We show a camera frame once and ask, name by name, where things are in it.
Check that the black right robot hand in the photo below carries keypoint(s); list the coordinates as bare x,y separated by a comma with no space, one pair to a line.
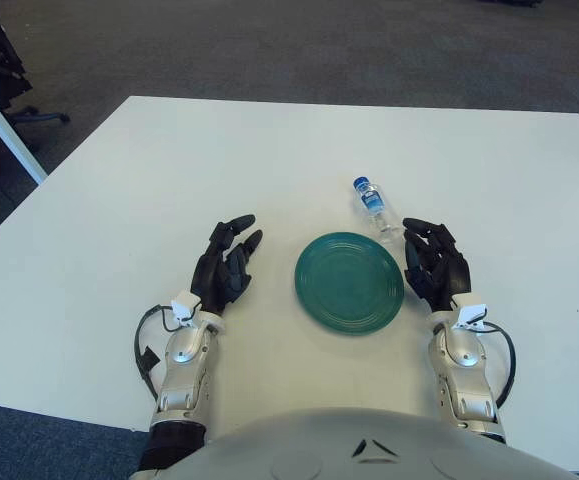
449,272

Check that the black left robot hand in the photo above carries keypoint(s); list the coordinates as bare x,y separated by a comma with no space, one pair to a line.
214,280

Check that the clear plastic bottle blue cap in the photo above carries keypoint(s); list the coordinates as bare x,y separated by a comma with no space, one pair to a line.
371,202

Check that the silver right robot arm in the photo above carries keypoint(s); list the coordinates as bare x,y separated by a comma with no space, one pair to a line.
461,380

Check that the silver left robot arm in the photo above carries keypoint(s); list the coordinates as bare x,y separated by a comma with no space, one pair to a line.
184,370

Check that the green round plate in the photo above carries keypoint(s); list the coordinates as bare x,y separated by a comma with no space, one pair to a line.
349,285

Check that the grey robot torso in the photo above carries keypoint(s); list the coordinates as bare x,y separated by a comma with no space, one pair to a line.
359,450

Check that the white desk with leg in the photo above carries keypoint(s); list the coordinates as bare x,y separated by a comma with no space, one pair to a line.
4,130

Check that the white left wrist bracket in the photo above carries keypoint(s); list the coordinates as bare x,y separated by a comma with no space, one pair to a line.
186,305

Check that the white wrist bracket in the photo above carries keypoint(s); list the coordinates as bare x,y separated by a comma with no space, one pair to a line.
186,305
469,306

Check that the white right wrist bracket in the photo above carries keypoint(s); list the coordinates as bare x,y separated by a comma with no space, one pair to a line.
469,306

